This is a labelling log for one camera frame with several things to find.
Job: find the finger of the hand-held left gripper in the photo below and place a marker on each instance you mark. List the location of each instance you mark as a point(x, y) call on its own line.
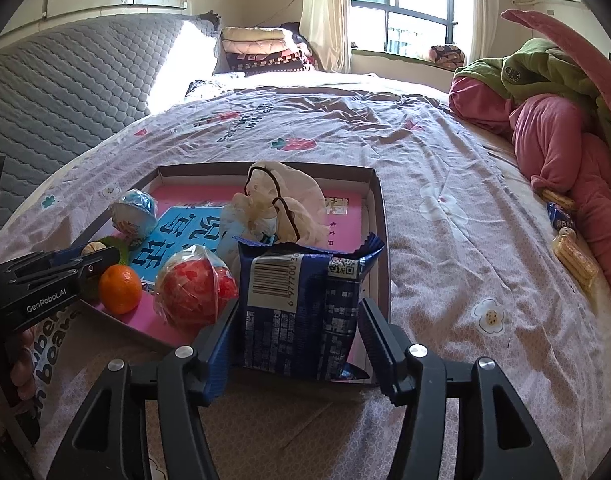
point(68, 255)
point(95, 266)

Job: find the pink and blue book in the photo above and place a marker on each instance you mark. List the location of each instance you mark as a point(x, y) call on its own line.
point(345, 220)

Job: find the red toy egg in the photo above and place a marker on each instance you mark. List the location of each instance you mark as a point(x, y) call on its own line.
point(190, 285)

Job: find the stack of folded blankets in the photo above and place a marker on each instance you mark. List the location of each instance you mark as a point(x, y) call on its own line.
point(265, 50)

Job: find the tan walnut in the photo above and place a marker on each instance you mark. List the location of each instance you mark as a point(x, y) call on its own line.
point(93, 247)

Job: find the person's left hand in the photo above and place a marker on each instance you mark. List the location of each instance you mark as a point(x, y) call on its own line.
point(24, 365)

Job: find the green garment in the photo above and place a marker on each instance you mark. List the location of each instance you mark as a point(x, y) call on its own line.
point(535, 75)

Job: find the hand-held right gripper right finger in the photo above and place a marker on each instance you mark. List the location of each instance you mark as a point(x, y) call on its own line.
point(375, 350)

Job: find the small blue snack packet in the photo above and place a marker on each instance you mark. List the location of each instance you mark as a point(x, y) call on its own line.
point(560, 219)

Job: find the cream curtain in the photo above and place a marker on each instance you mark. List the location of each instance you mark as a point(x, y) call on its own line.
point(483, 10)
point(325, 15)

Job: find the patterned cloth on windowsill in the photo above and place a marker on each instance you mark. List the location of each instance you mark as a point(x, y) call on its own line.
point(448, 56)

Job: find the orange mandarin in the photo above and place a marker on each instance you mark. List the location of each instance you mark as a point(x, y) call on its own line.
point(119, 289)

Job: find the black patterned cloth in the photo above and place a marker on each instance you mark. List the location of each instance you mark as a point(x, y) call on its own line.
point(203, 85)

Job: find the window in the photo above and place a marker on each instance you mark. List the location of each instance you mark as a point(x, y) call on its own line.
point(405, 5)

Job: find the small yellow wafer packet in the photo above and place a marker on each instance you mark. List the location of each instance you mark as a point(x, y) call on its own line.
point(558, 199)

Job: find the large yellow wafer packet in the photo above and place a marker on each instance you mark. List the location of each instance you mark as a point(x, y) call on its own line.
point(575, 257)

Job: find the blue toy egg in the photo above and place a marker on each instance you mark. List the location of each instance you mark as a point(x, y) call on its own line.
point(133, 215)

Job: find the pink clothes pile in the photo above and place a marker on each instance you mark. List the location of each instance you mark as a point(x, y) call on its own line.
point(550, 145)

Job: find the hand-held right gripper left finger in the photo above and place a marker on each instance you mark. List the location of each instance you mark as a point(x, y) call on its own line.
point(223, 355)

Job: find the grey cardboard box tray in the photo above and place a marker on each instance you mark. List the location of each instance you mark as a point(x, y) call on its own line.
point(375, 220)

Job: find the pink pillow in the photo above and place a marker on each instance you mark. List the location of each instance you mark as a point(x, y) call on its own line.
point(560, 40)

